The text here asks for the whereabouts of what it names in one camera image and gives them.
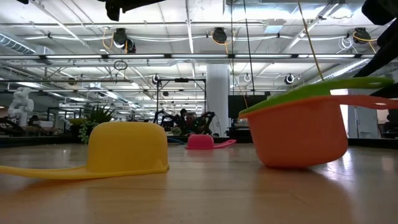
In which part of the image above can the black background screen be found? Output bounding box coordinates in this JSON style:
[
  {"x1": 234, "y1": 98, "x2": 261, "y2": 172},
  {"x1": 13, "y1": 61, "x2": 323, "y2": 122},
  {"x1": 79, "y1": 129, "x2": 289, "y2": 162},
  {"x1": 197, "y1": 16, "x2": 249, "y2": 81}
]
[{"x1": 228, "y1": 95, "x2": 268, "y2": 119}]

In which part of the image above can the yellow hanging cable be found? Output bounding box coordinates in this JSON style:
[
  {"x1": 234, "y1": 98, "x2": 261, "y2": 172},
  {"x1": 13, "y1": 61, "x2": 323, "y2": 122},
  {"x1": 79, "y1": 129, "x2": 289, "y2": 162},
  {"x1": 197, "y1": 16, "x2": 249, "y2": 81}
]
[{"x1": 296, "y1": 0, "x2": 325, "y2": 82}]

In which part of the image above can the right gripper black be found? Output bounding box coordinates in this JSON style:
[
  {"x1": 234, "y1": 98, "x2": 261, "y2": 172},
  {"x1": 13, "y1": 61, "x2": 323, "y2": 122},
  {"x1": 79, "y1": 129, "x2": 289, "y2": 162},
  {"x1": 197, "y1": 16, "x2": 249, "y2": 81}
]
[{"x1": 353, "y1": 0, "x2": 398, "y2": 99}]

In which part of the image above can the black hanging cable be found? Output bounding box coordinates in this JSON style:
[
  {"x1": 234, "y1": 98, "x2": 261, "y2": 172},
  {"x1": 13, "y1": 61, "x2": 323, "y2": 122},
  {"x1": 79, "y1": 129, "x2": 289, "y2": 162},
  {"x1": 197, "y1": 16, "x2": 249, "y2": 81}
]
[{"x1": 242, "y1": 0, "x2": 256, "y2": 96}]

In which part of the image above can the black background robot rig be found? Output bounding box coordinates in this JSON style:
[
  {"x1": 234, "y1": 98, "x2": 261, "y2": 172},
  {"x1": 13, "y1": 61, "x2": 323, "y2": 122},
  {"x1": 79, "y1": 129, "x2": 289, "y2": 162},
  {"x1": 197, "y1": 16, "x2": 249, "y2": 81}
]
[{"x1": 154, "y1": 78, "x2": 216, "y2": 136}]

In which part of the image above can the potted succulent plant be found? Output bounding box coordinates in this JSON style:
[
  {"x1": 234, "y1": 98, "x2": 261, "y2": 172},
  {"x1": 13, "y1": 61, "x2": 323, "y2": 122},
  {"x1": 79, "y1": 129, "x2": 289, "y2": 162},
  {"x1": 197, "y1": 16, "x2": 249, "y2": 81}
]
[{"x1": 68, "y1": 105, "x2": 116, "y2": 144}]

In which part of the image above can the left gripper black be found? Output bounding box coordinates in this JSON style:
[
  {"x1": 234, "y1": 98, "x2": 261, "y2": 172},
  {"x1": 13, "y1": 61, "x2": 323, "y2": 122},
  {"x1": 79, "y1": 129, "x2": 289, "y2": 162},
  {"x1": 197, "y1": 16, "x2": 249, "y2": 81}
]
[{"x1": 98, "y1": 0, "x2": 165, "y2": 22}]

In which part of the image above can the yellow measuring cup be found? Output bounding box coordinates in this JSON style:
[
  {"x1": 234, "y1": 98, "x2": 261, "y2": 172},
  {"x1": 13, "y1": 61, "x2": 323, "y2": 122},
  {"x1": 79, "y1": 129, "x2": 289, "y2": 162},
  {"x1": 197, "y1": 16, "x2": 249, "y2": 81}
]
[{"x1": 0, "y1": 121, "x2": 170, "y2": 180}]

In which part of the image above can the white round pillar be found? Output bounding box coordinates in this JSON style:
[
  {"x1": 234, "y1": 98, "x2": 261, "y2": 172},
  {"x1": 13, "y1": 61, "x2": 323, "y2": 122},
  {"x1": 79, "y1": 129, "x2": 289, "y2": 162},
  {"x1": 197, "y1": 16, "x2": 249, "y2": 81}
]
[{"x1": 206, "y1": 63, "x2": 231, "y2": 138}]

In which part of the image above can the white robot figure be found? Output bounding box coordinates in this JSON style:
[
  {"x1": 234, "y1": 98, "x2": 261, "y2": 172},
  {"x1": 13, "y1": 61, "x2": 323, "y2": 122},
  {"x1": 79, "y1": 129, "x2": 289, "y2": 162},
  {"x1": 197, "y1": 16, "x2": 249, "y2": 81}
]
[{"x1": 7, "y1": 86, "x2": 34, "y2": 127}]

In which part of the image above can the black ceiling cable reel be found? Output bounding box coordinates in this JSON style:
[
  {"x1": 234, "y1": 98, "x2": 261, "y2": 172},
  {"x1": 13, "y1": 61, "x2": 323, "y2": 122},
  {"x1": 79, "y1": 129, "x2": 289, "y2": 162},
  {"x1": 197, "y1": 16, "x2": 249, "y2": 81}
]
[
  {"x1": 112, "y1": 27, "x2": 129, "y2": 50},
  {"x1": 353, "y1": 27, "x2": 371, "y2": 44},
  {"x1": 213, "y1": 27, "x2": 228, "y2": 44}
]

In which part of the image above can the orange measuring cup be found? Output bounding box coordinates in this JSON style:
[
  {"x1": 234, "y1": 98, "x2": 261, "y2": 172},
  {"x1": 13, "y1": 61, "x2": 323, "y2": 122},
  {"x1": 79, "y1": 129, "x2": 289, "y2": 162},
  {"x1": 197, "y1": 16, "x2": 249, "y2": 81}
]
[{"x1": 238, "y1": 95, "x2": 398, "y2": 169}]

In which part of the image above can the red measuring cup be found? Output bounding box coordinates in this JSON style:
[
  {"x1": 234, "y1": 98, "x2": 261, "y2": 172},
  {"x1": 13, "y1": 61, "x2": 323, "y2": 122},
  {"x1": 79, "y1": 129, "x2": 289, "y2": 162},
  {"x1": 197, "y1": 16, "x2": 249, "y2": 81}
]
[{"x1": 185, "y1": 134, "x2": 237, "y2": 151}]

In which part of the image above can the green measuring cup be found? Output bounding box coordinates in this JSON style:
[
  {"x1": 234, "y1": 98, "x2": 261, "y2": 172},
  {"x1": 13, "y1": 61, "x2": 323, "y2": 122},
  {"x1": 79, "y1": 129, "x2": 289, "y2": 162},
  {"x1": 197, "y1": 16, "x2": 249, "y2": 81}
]
[{"x1": 239, "y1": 77, "x2": 396, "y2": 115}]

